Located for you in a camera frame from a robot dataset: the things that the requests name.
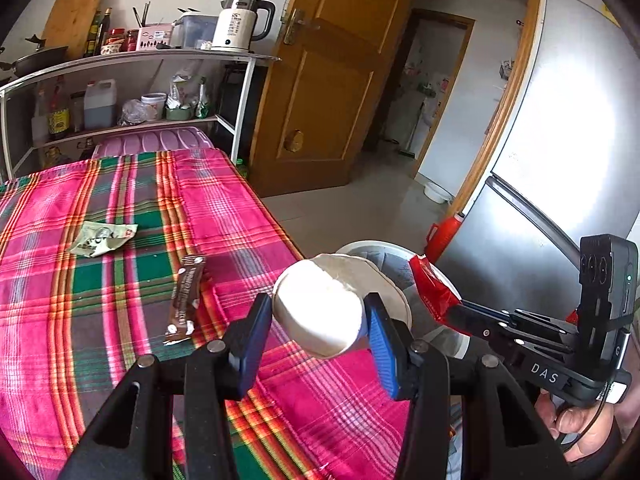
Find small glass jar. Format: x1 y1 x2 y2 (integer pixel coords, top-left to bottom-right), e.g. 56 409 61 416
70 91 86 133

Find silver refrigerator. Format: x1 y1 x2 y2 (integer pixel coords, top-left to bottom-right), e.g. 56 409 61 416
435 0 640 321

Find red lidded jars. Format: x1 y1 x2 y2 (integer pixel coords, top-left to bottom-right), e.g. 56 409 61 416
105 27 138 53

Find white paper cup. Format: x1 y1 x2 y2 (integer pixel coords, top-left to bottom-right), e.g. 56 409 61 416
272 254 413 359

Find white plastic tub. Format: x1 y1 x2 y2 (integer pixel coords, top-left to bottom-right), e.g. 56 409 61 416
141 92 167 122

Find white trash bin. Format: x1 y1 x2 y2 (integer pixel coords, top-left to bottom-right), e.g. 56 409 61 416
334 240 471 361

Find person's right hand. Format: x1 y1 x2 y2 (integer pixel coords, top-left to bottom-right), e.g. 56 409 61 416
535 391 621 463

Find metal door handle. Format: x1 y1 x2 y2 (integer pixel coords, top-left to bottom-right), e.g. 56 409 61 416
281 8 321 46

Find white floor basin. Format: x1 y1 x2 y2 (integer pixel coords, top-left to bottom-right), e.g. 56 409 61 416
424 181 451 205

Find plaid tablecloth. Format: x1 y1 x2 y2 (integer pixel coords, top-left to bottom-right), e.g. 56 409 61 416
0 150 451 480

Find white plastic oil jug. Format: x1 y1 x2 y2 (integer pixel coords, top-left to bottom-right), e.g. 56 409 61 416
83 79 118 130

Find yellow printed box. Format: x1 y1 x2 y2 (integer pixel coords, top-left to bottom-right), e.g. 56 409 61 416
42 146 73 168

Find pink plastic stool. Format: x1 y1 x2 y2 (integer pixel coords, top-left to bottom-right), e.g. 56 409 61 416
92 127 216 158

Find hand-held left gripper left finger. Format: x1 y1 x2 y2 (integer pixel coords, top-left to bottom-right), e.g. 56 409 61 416
57 292 273 480

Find wooden door frame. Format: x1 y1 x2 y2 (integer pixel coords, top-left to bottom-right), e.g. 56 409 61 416
410 0 543 221

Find white electric kettle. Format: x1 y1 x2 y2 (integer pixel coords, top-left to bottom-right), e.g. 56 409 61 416
211 0 277 53

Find green white snack wrapper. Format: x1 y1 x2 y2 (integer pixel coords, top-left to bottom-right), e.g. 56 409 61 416
69 220 139 258

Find soy sauce bottle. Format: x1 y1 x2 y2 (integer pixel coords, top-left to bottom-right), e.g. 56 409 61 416
47 77 71 140

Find brown coffee sachet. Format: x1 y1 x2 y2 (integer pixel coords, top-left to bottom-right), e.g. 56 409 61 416
164 255 207 346

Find wooden door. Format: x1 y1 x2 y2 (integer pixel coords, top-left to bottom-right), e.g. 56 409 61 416
248 0 426 198

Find green bowl with bags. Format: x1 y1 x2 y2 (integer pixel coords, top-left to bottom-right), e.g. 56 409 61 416
166 74 210 122

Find clear plastic bottle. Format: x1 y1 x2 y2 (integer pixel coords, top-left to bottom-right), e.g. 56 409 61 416
31 85 50 145

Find wooden cutting board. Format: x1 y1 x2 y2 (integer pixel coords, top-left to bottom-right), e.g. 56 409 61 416
41 0 110 60

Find pink utensil basket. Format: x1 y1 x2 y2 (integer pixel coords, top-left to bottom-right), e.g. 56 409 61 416
136 25 173 52

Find clear plastic container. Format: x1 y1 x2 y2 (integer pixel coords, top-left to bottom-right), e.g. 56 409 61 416
172 12 219 50

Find dark sauce bottle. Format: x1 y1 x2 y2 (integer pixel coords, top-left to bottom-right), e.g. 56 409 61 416
84 10 100 57
98 7 113 51

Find white metal shelf rack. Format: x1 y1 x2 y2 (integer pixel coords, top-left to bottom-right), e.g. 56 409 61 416
0 49 283 181

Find red snack wrapper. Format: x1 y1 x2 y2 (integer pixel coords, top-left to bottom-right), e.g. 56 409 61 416
407 254 463 323

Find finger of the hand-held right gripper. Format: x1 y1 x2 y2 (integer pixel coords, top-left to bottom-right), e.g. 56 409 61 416
480 307 581 341
446 304 571 366

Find clear plastic bag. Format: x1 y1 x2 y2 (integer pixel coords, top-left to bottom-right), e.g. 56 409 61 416
117 99 148 127

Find black frying pan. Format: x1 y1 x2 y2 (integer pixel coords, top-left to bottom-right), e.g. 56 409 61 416
0 35 68 77

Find red thermos bottle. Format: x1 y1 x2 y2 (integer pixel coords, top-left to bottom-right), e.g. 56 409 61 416
425 214 465 263

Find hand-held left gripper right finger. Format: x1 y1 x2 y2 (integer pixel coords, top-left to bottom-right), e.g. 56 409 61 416
362 292 571 480

